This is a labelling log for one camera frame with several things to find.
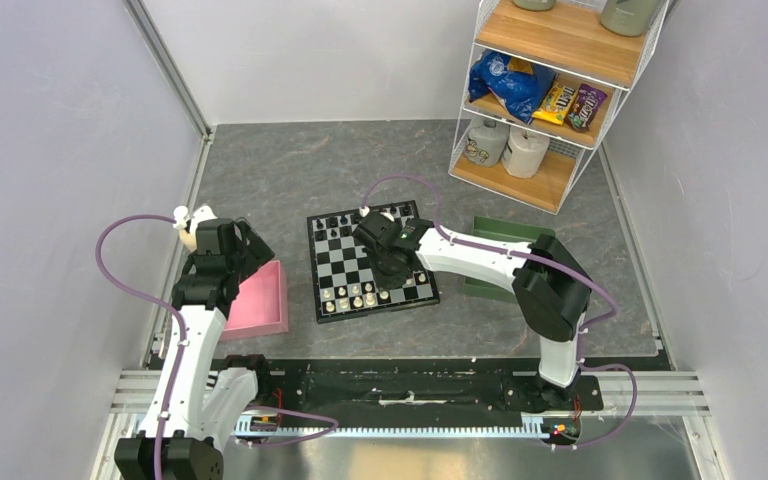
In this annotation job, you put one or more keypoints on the grey green bottle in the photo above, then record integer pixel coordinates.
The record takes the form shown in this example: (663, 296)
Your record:
(629, 18)

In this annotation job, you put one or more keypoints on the pink plastic tray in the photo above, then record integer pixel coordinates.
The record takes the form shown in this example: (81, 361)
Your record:
(261, 306)

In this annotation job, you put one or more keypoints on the white paper roll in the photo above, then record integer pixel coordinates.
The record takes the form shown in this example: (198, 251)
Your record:
(524, 153)

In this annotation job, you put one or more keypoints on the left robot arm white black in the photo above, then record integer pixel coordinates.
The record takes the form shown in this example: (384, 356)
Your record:
(189, 421)

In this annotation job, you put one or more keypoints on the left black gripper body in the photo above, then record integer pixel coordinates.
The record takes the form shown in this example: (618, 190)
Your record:
(247, 258)

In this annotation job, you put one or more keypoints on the green plastic tray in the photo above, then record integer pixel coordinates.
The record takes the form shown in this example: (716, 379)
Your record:
(505, 231)

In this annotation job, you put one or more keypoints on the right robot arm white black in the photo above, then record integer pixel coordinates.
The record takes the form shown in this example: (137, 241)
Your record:
(551, 288)

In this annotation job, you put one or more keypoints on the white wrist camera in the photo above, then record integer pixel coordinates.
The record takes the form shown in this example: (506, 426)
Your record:
(365, 211)
(186, 222)

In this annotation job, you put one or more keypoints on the brown candy bag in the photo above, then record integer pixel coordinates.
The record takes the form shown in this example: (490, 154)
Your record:
(586, 105)

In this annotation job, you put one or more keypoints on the blue snack bag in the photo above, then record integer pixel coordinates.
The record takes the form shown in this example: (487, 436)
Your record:
(518, 85)

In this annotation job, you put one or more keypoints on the yellow candy bag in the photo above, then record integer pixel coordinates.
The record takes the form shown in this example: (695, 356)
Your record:
(557, 104)

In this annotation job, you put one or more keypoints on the white jug with label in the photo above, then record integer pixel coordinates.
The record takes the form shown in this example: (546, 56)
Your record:
(486, 141)

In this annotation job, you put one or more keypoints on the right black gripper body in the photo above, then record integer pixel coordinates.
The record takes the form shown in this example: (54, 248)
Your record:
(385, 275)

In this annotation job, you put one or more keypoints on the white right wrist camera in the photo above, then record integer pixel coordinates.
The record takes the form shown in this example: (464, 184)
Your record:
(365, 211)

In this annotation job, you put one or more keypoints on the white wire wooden shelf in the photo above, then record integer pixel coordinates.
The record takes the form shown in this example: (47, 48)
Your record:
(568, 37)

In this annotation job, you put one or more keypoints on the grey cable duct strip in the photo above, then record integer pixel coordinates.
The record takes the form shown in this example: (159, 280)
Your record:
(529, 427)

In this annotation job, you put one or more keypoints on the aluminium corner rail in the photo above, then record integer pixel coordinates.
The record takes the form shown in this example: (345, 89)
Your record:
(162, 55)

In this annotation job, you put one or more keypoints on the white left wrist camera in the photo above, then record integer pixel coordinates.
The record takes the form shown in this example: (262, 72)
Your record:
(186, 222)

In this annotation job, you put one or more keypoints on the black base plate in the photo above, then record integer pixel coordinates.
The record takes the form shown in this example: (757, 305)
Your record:
(414, 392)

